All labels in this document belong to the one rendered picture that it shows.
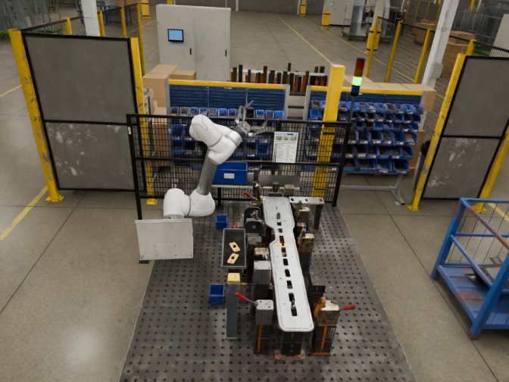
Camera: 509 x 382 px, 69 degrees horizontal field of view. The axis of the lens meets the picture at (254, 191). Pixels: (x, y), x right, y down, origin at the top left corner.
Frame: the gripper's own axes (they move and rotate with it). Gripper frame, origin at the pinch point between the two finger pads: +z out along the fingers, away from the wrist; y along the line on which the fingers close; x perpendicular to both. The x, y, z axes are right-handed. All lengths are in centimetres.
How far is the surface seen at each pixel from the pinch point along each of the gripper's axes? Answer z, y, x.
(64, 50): -25, -170, -224
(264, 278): -70, 69, 0
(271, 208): -23, 66, -70
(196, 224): -70, 38, -115
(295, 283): -60, 86, 3
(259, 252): -60, 62, -15
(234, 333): -106, 79, -5
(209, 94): 58, -36, -238
